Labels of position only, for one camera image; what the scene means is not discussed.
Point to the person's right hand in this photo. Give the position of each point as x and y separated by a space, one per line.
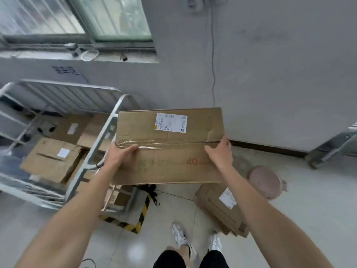
221 154

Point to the person's left hand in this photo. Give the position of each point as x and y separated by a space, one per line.
117 155

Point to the person's left thumb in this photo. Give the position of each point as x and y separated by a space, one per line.
129 150

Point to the person's right thumb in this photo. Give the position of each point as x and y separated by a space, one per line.
211 151

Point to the large taped cardboard box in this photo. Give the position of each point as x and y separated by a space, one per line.
170 145

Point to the person's left forearm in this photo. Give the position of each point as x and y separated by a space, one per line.
67 219

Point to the person's right forearm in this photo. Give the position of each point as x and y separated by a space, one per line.
267 217

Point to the flat cardboard box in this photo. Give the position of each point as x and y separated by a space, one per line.
96 131

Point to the cardboard box with torn label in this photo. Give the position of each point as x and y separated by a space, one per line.
223 209

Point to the round pink stool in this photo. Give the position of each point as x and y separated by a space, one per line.
266 181

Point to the cardboard box with small label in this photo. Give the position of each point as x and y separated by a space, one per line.
69 128

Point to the yellow black hazard tape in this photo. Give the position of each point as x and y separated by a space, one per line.
134 217

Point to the white metal cage cart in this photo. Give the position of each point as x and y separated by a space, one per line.
60 142

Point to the cardboard box with white label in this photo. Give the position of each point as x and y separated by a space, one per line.
51 160

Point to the person's left white sneaker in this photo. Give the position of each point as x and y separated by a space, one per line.
180 234

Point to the person's white sneaker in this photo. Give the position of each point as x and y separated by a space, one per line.
180 234
215 243

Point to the person's right white sneaker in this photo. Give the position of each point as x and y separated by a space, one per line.
215 243

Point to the person's black shorts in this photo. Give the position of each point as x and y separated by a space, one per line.
189 259

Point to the grey metal frame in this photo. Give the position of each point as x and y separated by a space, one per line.
332 145

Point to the window with metal frame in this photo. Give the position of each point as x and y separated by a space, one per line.
75 20

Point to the wall power socket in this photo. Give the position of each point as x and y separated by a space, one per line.
195 4

